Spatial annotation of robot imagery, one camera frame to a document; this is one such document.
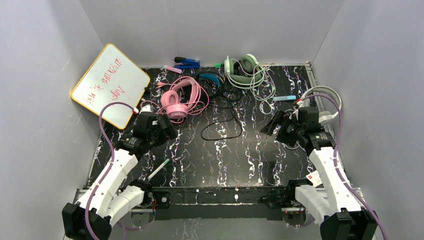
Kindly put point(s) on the blue black marker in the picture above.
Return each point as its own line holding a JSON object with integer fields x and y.
{"x": 186, "y": 63}

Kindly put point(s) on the light blue marker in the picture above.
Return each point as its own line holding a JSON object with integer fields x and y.
{"x": 284, "y": 98}

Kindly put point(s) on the green headphones with cable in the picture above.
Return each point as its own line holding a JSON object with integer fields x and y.
{"x": 248, "y": 74}

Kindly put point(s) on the yellow framed whiteboard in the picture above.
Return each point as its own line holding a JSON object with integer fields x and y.
{"x": 112, "y": 77}

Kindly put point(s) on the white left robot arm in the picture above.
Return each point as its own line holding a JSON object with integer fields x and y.
{"x": 109, "y": 185}

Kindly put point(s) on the white headphones with cable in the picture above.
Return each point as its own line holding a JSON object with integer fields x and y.
{"x": 325, "y": 116}

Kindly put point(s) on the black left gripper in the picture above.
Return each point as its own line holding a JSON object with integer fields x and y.
{"x": 164, "y": 125}

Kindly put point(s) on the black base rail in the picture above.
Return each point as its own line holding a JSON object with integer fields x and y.
{"x": 168, "y": 203}

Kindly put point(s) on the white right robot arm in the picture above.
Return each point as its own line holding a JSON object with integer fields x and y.
{"x": 342, "y": 214}

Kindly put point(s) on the black blue headphones with cable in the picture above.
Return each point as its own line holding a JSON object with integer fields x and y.
{"x": 219, "y": 93}

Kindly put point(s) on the pink marker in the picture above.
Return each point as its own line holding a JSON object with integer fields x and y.
{"x": 172, "y": 69}

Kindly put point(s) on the pink headphones with cable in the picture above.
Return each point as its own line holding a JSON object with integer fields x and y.
{"x": 185, "y": 97}

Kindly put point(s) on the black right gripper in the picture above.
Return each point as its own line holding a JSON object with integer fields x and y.
{"x": 278, "y": 125}

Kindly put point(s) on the white green marker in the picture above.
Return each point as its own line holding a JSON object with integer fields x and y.
{"x": 161, "y": 166}

